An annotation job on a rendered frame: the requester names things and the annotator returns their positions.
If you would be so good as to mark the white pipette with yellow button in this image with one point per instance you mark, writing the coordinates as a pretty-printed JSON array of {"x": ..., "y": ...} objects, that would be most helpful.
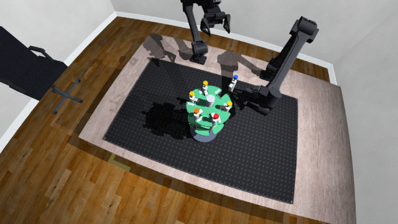
[{"x": 227, "y": 107}]

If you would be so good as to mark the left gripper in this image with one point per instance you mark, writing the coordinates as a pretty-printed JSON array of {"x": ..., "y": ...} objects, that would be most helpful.
[{"x": 243, "y": 97}]

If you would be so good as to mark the white pipette with blue button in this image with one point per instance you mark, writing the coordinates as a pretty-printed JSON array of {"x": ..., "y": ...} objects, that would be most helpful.
[{"x": 233, "y": 82}]

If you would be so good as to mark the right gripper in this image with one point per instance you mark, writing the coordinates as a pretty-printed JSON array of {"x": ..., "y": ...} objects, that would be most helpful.
[{"x": 210, "y": 19}]

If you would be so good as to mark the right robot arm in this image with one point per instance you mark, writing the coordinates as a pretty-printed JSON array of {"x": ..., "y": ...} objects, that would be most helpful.
[{"x": 199, "y": 46}]

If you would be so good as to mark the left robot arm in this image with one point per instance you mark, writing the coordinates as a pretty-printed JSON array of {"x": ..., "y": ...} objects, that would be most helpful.
[{"x": 264, "y": 98}]

